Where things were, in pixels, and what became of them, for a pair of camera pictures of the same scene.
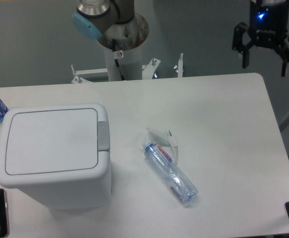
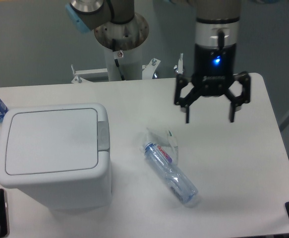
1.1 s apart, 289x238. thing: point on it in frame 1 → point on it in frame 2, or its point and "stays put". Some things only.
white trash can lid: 43,144 stays put
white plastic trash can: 59,155 stays put
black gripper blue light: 268,21 → 213,74
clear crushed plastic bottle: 183,189 stays put
